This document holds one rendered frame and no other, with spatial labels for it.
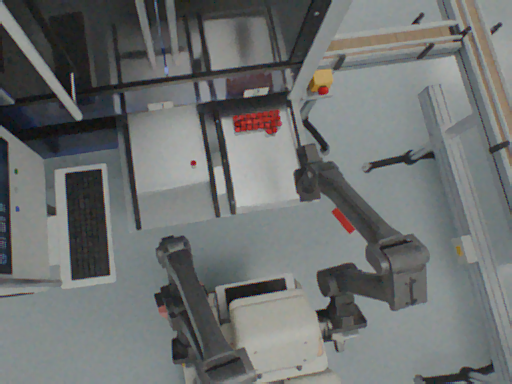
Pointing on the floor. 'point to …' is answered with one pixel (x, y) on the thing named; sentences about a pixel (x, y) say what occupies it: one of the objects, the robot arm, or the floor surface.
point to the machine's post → (319, 46)
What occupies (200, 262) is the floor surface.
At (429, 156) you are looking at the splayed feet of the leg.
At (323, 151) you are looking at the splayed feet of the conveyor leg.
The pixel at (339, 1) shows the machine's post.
